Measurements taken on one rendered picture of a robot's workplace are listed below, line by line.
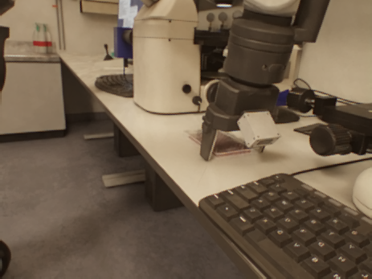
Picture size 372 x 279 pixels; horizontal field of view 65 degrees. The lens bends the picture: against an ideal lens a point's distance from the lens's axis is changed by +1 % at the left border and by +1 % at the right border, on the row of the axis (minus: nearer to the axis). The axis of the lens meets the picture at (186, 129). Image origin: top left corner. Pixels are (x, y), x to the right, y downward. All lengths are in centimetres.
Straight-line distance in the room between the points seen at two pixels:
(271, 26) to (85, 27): 306
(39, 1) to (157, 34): 271
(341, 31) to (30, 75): 230
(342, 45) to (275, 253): 107
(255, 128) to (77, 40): 306
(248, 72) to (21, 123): 258
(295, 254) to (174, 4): 58
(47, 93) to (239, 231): 259
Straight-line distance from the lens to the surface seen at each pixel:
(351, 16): 127
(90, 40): 338
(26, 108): 282
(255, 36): 39
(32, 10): 335
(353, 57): 124
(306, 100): 48
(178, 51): 71
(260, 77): 40
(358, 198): 39
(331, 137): 37
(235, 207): 32
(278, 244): 29
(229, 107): 41
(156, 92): 72
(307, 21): 41
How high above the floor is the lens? 93
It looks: 17 degrees down
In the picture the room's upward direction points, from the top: 3 degrees clockwise
